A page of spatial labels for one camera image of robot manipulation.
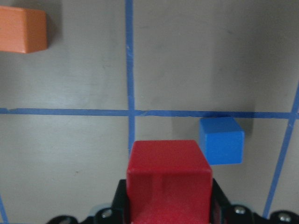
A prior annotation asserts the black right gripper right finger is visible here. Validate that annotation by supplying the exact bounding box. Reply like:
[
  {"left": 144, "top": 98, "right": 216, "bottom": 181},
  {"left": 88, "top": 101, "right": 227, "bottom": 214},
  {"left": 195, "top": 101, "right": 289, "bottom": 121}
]
[{"left": 209, "top": 179, "right": 231, "bottom": 224}]

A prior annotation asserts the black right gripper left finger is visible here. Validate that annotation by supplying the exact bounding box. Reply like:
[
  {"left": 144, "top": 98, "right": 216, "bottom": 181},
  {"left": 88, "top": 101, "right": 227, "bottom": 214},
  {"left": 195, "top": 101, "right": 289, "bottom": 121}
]
[{"left": 109, "top": 179, "right": 130, "bottom": 224}]

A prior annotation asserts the red wooden block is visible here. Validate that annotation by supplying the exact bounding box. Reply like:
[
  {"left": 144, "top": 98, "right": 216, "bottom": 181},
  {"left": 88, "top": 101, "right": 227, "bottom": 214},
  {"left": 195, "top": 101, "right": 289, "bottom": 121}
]
[{"left": 127, "top": 140, "right": 213, "bottom": 224}]

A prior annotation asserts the blue wooden block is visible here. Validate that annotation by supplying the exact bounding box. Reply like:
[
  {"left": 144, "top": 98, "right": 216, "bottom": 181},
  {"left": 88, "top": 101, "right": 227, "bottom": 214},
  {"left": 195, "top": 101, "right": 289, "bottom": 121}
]
[{"left": 199, "top": 117, "right": 245, "bottom": 165}]

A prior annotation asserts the orange wooden block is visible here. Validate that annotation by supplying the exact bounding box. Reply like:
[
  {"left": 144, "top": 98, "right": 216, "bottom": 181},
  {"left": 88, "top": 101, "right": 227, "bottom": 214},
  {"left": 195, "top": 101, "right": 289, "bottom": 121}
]
[{"left": 0, "top": 6, "right": 48, "bottom": 54}]

